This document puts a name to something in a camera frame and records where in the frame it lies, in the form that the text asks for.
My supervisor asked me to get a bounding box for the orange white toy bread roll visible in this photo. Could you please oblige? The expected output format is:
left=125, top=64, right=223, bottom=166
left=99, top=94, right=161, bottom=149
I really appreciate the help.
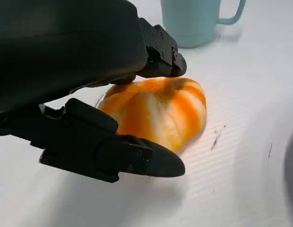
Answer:
left=97, top=77, right=207, bottom=154

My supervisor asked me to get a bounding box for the pale green mug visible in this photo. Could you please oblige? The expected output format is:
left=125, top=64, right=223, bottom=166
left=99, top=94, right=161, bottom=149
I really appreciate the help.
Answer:
left=159, top=0, right=247, bottom=49

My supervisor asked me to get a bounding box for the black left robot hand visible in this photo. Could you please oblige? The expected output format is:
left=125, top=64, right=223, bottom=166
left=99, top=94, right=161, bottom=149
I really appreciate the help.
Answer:
left=0, top=0, right=187, bottom=184

